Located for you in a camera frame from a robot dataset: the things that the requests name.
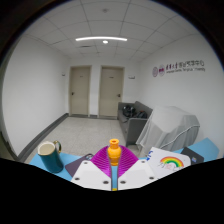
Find long ceiling light strip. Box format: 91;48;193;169
75;36;129;43

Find furniture under grey cover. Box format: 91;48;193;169
135;105;201;158

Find beige door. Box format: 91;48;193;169
98;65;125;120
68;65;93;118

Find black bag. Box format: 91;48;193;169
121;104;148;120

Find wall sign lettering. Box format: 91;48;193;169
151;59;207;79

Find white rainbow-print mouse pad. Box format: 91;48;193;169
145;146;192;180

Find teal mug with gold handle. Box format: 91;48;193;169
37;139;65;174

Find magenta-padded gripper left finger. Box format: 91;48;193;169
70;145;114;192

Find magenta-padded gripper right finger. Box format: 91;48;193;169
116;145;158;192

